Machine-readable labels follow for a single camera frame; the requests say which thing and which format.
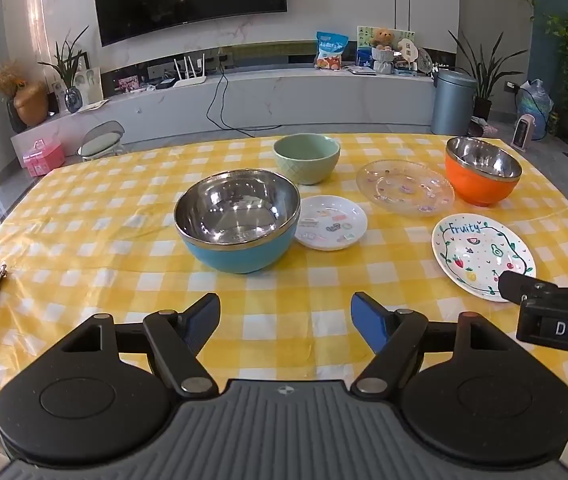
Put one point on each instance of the white fruit print plate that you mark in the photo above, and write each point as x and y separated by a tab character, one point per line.
473	255

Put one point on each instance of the white picture frame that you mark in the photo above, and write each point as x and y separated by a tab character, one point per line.
91	85

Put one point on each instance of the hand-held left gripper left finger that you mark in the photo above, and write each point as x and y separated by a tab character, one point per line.
203	319

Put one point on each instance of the grey pedal trash can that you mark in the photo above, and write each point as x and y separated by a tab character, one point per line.
452	105

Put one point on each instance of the pink patterned bag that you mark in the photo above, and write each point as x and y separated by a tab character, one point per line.
483	127

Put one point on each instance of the white router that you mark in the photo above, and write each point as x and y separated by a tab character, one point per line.
191	80

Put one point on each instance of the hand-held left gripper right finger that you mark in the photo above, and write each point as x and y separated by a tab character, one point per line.
366	316

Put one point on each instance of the long leaf plant black pot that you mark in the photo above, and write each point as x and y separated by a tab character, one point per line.
483	85

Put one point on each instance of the cream decorative sign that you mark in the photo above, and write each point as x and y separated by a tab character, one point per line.
407	52

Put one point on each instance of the small white sticker plate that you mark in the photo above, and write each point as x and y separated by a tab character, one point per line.
331	220

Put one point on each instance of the blue steel bowl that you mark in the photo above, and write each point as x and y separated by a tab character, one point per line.
234	256

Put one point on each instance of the green picture card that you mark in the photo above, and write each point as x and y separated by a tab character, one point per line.
363	42

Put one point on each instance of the white television console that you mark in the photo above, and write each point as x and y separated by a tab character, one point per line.
289	100

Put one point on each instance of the yellow checked tablecloth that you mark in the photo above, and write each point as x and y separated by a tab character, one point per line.
114	220

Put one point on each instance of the clear glass plate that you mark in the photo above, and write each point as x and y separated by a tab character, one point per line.
403	190

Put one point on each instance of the orange steel bowl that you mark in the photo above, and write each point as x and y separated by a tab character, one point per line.
478	191

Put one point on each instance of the blue snack bag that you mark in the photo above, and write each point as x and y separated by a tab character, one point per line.
331	52

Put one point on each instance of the pink storage box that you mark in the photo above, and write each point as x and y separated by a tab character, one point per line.
44	157

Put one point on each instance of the brown vase dried flowers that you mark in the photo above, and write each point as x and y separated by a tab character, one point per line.
31	105

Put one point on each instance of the green ceramic bowl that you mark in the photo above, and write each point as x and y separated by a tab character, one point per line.
309	170

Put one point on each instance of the white wrapped pot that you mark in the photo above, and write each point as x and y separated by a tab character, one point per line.
382	62

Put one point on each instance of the clear plastic bag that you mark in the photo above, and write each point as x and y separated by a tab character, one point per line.
536	102

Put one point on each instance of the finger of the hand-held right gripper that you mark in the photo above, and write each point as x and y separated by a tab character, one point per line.
516	285

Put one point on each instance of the blue glass vase plant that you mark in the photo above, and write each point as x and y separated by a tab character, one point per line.
72	97

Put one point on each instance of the brown teddy bear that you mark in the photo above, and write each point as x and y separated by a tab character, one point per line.
382	39

